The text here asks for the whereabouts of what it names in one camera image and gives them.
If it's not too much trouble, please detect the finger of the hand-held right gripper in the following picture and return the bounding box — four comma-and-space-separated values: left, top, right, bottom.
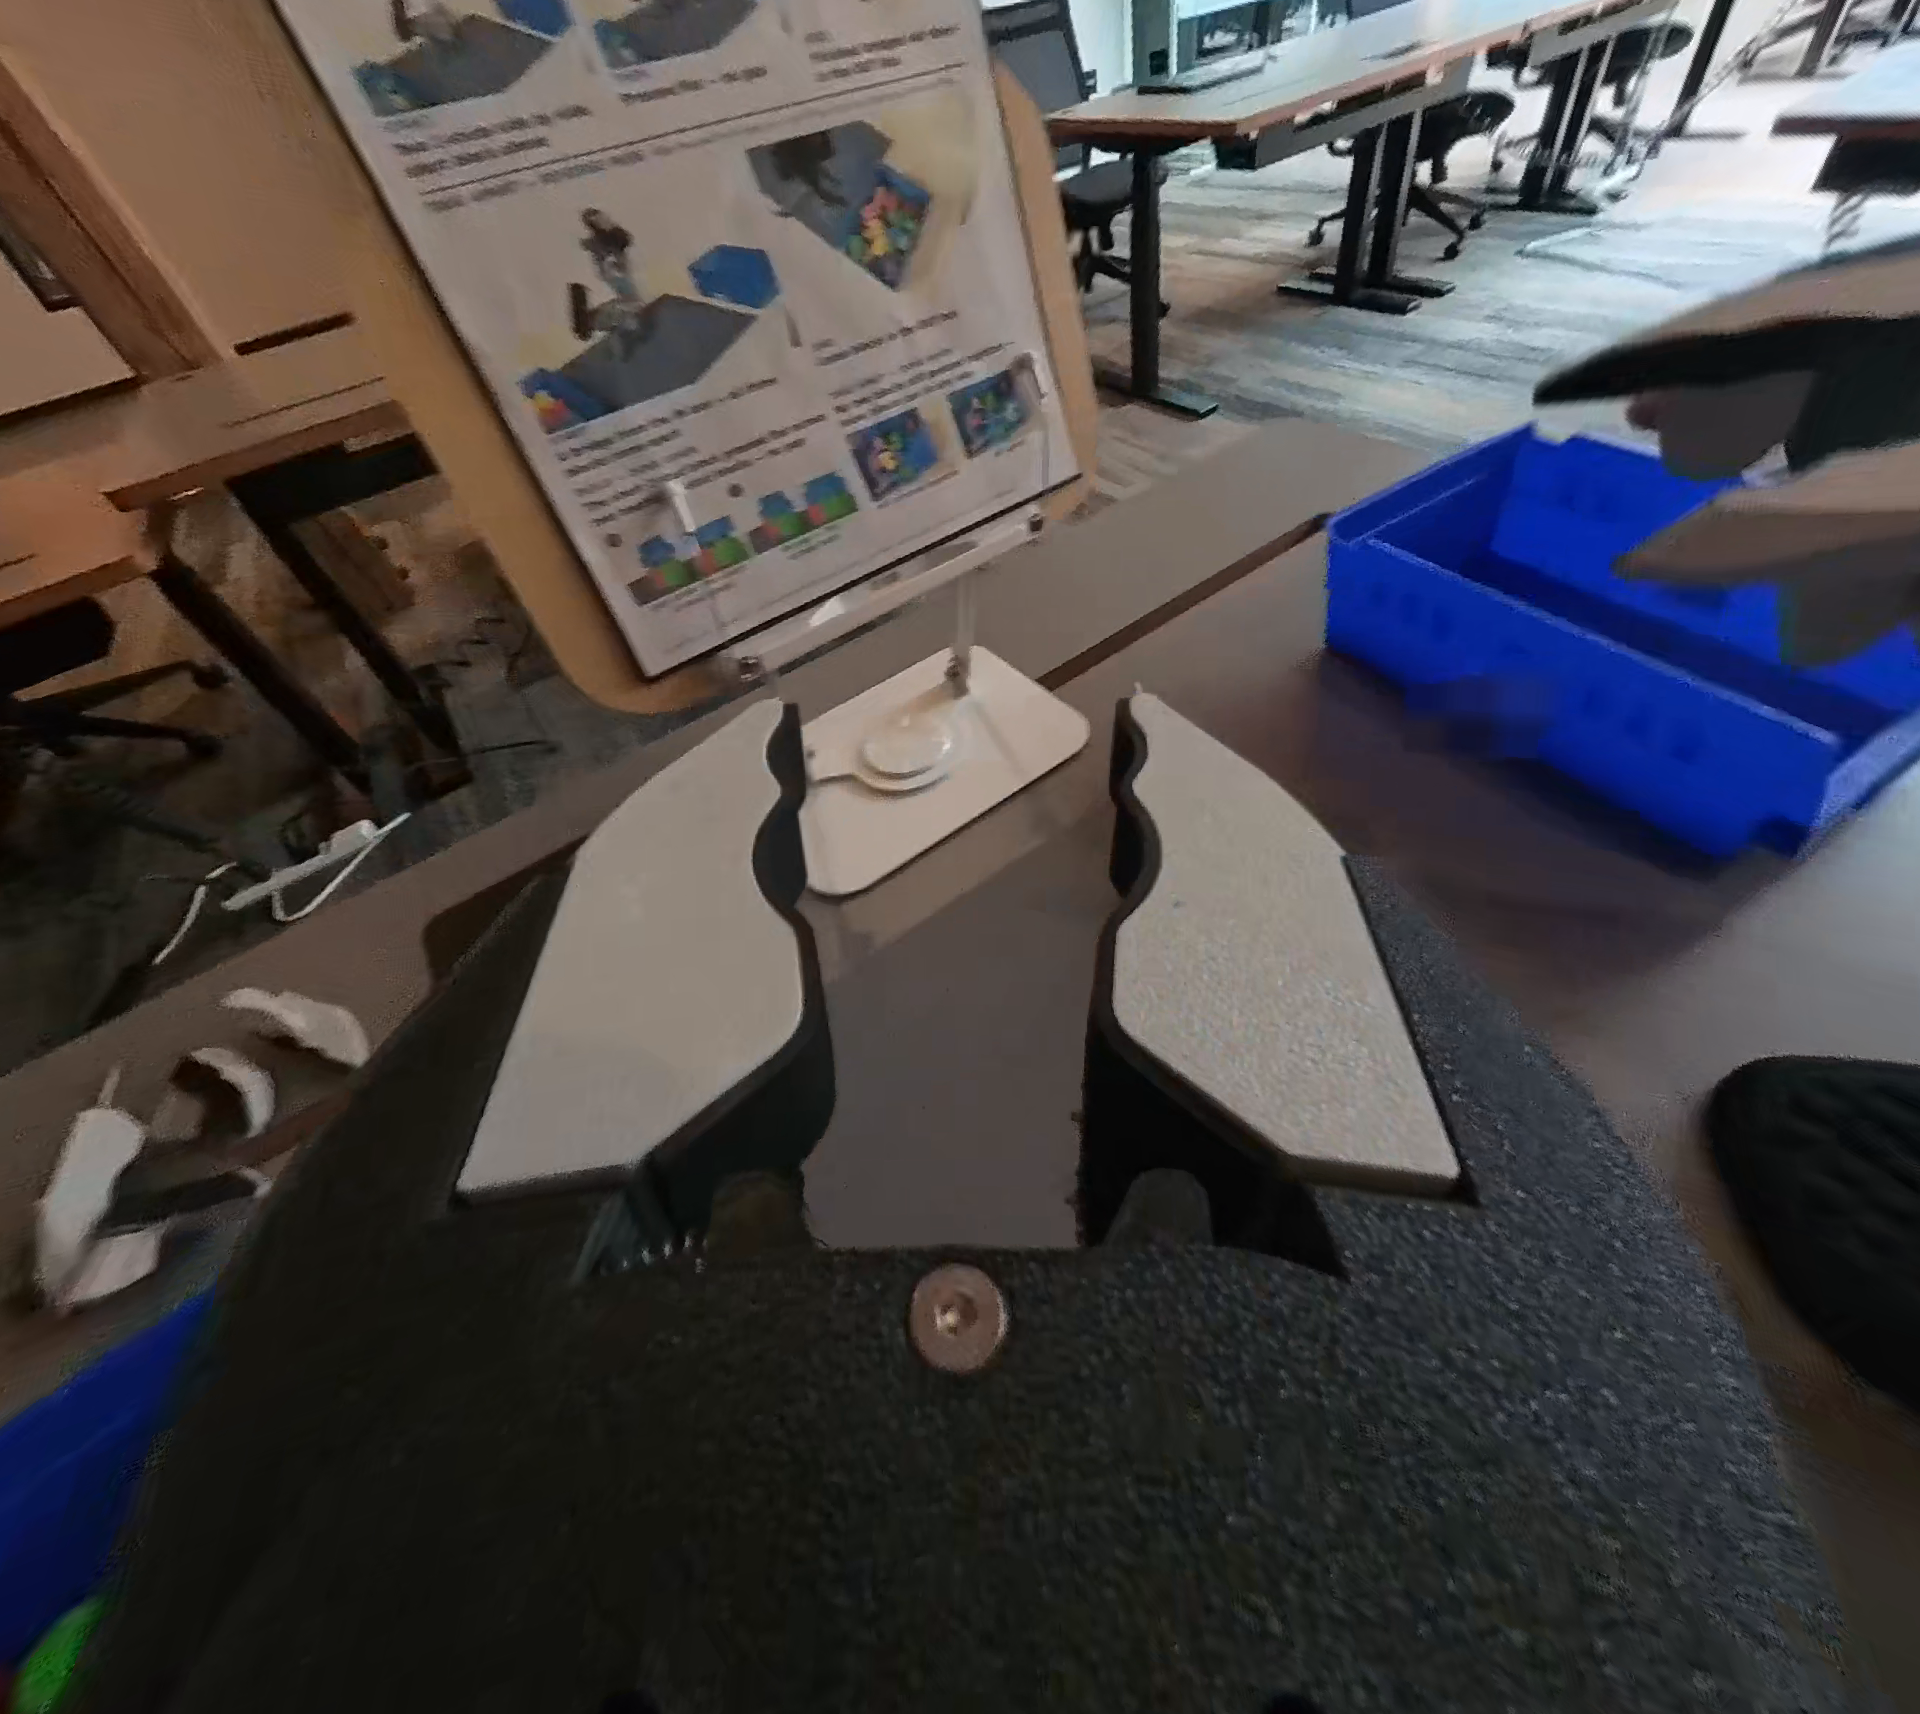
1620, 448, 1920, 672
1530, 243, 1920, 480

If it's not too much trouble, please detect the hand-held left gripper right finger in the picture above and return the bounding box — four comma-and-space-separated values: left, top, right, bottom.
1080, 687, 1472, 1199

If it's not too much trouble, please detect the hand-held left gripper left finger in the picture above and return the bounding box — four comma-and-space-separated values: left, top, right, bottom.
456, 693, 836, 1206

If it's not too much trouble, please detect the blue plastic bin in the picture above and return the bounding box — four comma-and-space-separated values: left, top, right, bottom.
1326, 423, 1920, 868

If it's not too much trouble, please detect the blue plastic object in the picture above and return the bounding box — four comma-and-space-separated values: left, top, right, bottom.
0, 1287, 218, 1686

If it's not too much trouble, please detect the long dark table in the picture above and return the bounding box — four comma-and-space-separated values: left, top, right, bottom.
1043, 0, 1771, 419
1769, 50, 1920, 245

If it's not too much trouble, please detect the black office chair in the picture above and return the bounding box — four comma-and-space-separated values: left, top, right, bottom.
1305, 0, 1517, 262
983, 0, 1157, 291
0, 590, 227, 845

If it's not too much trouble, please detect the black perforated rubber pad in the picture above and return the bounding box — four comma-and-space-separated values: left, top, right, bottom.
1710, 1053, 1920, 1415

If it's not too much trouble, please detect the printed instruction sheet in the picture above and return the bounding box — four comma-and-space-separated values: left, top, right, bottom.
165, 0, 1076, 681

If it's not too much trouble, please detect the wooden table frame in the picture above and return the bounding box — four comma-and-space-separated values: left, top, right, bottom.
0, 63, 452, 786

